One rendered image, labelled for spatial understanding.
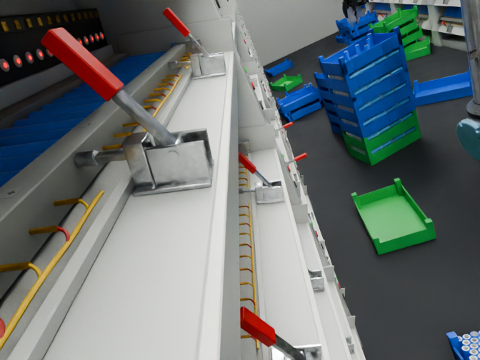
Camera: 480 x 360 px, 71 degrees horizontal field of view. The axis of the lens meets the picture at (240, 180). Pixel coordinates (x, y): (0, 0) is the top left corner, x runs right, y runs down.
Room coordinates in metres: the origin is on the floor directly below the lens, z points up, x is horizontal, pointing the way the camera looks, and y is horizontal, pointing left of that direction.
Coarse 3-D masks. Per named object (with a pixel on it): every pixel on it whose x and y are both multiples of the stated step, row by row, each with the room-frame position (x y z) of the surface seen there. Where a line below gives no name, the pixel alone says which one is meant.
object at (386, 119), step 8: (408, 96) 1.41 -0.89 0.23; (408, 104) 1.40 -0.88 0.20; (392, 112) 1.39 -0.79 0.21; (400, 112) 1.40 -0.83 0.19; (408, 112) 1.40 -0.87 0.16; (376, 120) 1.39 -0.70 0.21; (384, 120) 1.39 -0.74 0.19; (392, 120) 1.39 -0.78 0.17; (344, 128) 1.53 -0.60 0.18; (352, 128) 1.45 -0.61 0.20; (360, 128) 1.38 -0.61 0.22; (368, 128) 1.38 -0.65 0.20; (376, 128) 1.39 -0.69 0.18; (360, 136) 1.40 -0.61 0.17
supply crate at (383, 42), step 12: (372, 36) 1.58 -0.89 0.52; (384, 36) 1.51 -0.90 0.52; (396, 36) 1.40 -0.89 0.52; (348, 48) 1.59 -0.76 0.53; (360, 48) 1.59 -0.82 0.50; (372, 48) 1.39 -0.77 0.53; (384, 48) 1.40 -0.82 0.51; (324, 60) 1.58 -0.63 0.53; (336, 60) 1.58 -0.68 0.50; (360, 60) 1.39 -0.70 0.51; (372, 60) 1.39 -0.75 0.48; (324, 72) 1.56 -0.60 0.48; (336, 72) 1.44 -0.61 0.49; (348, 72) 1.38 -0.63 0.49
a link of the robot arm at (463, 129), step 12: (468, 0) 0.77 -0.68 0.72; (468, 12) 0.78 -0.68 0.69; (468, 24) 0.78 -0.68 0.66; (468, 36) 0.79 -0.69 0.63; (468, 48) 0.79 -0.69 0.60; (468, 60) 0.81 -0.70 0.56; (468, 108) 0.81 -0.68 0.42; (468, 120) 0.79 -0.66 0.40; (456, 132) 0.84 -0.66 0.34; (468, 132) 0.79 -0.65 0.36; (468, 144) 0.80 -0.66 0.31
